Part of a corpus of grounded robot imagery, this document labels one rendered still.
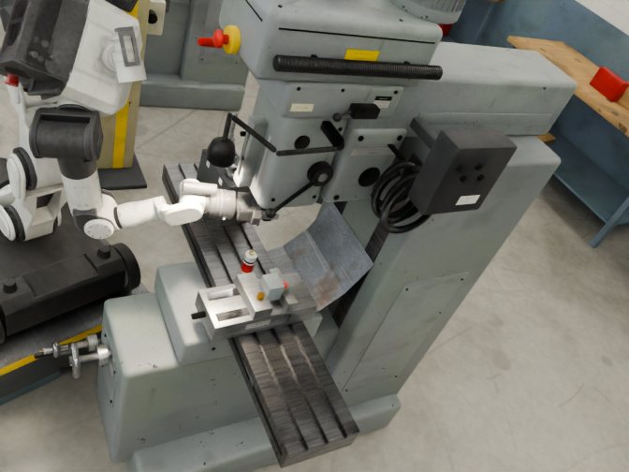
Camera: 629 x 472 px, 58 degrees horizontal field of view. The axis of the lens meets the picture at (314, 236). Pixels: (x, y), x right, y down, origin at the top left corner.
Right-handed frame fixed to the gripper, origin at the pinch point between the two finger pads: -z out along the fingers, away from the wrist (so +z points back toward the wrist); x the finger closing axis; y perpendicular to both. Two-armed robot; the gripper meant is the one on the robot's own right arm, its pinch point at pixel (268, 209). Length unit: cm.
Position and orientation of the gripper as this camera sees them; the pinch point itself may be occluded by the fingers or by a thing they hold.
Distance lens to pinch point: 173.7
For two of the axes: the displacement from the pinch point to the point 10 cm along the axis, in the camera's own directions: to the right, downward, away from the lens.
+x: -1.8, -7.0, 7.0
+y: -3.0, 7.1, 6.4
